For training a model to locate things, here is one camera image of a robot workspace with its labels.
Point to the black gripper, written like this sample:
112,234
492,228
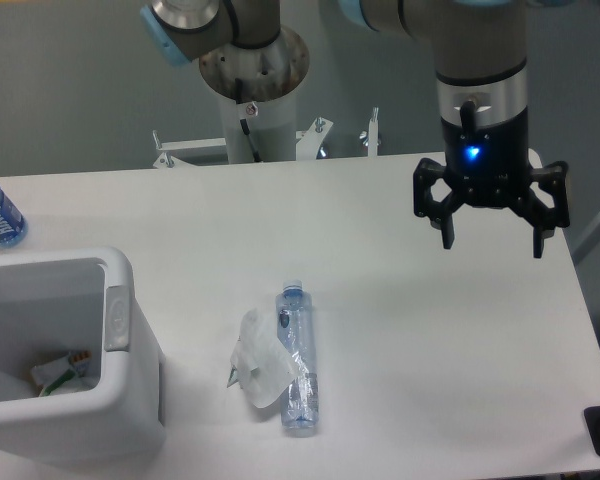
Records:
488,166

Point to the clear plastic water bottle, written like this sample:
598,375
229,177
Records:
299,402

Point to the white plastic wrapper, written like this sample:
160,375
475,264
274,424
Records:
260,364

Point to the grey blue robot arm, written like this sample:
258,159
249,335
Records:
479,47

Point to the white trash can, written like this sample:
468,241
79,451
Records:
56,302

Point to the green white trash wrapper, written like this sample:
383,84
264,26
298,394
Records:
65,375

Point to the white metal base frame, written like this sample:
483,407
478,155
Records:
250,137

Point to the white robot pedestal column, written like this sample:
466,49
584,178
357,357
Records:
270,76

